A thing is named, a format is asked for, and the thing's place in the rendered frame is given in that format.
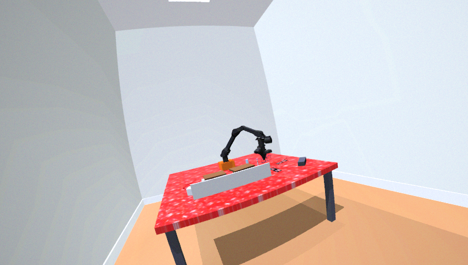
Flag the white flat rectangular panel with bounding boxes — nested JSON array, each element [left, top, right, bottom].
[[190, 162, 272, 200]]

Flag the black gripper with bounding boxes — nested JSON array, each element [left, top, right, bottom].
[[258, 144, 272, 160]]

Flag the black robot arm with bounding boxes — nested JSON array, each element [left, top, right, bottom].
[[220, 126, 272, 162]]

